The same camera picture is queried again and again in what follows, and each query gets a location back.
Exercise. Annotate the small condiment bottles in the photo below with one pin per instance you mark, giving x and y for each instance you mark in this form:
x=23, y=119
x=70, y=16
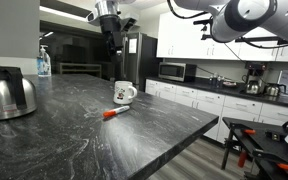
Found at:
x=215, y=81

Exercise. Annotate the white base cabinets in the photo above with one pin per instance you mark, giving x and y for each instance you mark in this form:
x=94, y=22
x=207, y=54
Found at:
x=217, y=103

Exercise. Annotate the black perforated robot table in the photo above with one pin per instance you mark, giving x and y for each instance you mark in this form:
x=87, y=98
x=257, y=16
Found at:
x=267, y=146

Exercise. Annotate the small steel coffee pot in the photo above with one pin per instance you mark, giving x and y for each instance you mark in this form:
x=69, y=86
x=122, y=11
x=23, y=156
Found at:
x=252, y=87
x=273, y=90

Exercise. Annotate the white ceramic mug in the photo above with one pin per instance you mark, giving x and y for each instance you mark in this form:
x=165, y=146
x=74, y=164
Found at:
x=123, y=93

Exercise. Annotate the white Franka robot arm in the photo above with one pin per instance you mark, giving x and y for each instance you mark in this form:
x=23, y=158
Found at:
x=257, y=20

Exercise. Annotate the clear hand sanitizer pump bottle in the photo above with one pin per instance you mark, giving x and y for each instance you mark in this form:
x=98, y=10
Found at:
x=44, y=65

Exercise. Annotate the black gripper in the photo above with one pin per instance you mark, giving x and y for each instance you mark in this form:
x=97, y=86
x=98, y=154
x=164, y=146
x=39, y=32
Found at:
x=112, y=31

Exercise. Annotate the small plate on countertop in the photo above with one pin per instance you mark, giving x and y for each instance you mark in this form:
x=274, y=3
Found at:
x=229, y=84

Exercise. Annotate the white marker with orange cap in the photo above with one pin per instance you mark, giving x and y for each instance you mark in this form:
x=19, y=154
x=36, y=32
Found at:
x=117, y=110

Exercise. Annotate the black drip coffee maker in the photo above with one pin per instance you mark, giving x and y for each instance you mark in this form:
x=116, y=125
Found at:
x=255, y=68

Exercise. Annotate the black camera mounting rod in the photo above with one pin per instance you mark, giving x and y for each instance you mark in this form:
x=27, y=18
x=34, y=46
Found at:
x=257, y=40

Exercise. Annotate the wooden low shelf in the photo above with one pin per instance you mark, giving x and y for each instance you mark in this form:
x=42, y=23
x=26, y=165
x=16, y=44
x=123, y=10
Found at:
x=80, y=65

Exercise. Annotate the black kitchen countertop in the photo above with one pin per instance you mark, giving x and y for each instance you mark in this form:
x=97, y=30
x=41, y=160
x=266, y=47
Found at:
x=237, y=92

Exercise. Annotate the stainless steel refrigerator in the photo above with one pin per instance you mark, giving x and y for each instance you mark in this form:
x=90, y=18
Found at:
x=144, y=60

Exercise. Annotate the steel microwave oven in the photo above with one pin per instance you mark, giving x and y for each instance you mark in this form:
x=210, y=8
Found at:
x=174, y=71

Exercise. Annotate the long ceiling light strip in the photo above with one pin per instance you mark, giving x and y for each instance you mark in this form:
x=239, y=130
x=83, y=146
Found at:
x=67, y=15

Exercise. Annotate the white wall cabinets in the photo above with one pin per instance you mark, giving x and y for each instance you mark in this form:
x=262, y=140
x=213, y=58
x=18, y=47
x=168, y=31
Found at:
x=184, y=43

